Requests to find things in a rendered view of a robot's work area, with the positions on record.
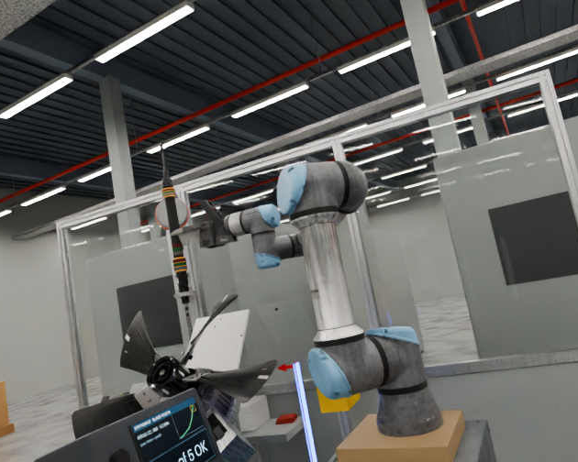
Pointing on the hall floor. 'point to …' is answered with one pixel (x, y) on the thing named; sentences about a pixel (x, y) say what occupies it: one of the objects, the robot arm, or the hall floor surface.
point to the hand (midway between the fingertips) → (181, 233)
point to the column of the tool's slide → (181, 300)
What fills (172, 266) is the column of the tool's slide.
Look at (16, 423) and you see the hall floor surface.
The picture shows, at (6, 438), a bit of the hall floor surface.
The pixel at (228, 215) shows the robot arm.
